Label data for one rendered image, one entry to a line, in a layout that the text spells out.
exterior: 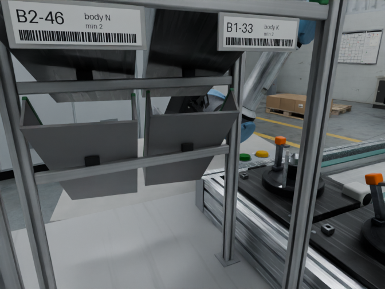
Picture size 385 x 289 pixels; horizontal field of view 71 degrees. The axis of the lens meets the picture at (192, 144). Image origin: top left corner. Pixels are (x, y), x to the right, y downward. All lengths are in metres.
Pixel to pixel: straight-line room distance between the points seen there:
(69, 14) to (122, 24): 0.03
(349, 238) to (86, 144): 0.45
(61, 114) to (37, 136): 3.03
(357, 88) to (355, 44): 1.27
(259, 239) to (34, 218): 0.38
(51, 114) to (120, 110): 0.79
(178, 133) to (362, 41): 9.16
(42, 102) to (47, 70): 2.96
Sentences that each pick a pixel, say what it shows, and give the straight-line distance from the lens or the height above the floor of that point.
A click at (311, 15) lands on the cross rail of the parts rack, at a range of 0.31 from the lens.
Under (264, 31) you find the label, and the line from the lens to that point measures 0.27.
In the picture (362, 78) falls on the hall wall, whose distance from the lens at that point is 9.42.
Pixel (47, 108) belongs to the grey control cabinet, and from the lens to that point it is 3.36.
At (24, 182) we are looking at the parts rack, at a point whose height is 1.10.
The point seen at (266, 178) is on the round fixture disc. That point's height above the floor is 0.99.
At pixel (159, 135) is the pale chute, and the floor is 1.15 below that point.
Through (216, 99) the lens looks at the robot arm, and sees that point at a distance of 1.09.
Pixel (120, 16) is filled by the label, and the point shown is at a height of 1.29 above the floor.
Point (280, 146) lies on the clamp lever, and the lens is 0.69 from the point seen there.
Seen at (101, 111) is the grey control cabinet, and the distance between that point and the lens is 3.48.
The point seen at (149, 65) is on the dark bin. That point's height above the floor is 1.25.
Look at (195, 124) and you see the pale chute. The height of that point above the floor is 1.17.
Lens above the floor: 1.26
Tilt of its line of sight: 18 degrees down
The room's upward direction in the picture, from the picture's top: straight up
